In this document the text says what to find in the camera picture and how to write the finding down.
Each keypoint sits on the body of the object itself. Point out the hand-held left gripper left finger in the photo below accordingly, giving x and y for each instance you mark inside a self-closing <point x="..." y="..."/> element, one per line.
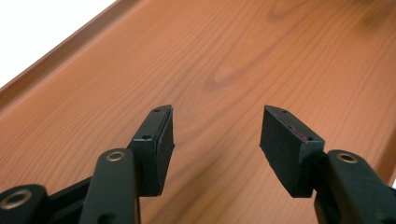
<point x="152" y="161"/>

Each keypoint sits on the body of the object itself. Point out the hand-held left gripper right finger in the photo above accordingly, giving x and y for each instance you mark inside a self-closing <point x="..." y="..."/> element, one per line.
<point x="289" y="155"/>

